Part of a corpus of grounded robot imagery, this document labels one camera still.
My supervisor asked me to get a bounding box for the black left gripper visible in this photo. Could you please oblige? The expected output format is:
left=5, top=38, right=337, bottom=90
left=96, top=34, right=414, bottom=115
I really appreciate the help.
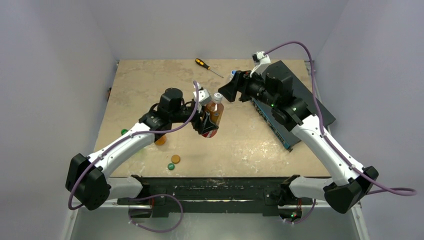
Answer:
left=170, top=102, right=218, bottom=134

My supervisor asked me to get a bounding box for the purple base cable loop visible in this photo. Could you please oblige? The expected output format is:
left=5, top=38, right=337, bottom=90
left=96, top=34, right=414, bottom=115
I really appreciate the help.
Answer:
left=127, top=194, right=185, bottom=234

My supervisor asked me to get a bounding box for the yellow-black screwdriver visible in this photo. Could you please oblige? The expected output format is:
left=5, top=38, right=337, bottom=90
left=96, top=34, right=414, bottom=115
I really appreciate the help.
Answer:
left=194, top=58, right=223, bottom=78

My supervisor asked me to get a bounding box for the green bottle cap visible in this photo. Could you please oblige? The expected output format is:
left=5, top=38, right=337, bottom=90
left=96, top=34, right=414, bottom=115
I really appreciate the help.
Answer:
left=167, top=163, right=175, bottom=171

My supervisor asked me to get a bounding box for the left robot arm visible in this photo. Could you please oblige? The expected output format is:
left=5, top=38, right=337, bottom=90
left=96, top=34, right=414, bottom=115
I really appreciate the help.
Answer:
left=65, top=83, right=223, bottom=211

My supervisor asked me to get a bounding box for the orange bottle cap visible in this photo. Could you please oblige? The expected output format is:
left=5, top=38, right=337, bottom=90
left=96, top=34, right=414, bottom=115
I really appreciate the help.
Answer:
left=171, top=154, right=181, bottom=164

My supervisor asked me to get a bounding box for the orange juice bottle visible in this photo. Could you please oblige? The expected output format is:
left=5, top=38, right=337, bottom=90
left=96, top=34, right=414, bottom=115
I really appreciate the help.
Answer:
left=154, top=135, right=167, bottom=146

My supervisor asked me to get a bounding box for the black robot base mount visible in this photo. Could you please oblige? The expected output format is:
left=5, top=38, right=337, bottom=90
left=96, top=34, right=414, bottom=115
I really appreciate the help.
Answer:
left=117, top=177, right=313, bottom=218

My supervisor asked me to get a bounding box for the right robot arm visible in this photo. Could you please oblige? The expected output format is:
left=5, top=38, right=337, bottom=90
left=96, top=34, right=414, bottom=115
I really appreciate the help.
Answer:
left=218, top=70, right=379, bottom=214

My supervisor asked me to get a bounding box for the tea bottle with yellow-red label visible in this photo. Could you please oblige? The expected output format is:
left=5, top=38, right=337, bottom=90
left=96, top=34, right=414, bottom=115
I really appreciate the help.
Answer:
left=205, top=96, right=224, bottom=125

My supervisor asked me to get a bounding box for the dark blue network switch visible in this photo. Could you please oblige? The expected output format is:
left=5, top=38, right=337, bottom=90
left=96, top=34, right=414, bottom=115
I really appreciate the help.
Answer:
left=251, top=60, right=318, bottom=152

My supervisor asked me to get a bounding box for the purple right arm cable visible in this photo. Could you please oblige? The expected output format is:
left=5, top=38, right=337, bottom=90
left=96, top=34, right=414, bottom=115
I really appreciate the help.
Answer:
left=264, top=41, right=418, bottom=197

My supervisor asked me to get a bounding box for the white bottle cap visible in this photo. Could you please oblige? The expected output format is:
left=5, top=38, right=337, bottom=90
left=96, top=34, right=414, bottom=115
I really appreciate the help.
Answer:
left=213, top=92, right=223, bottom=102

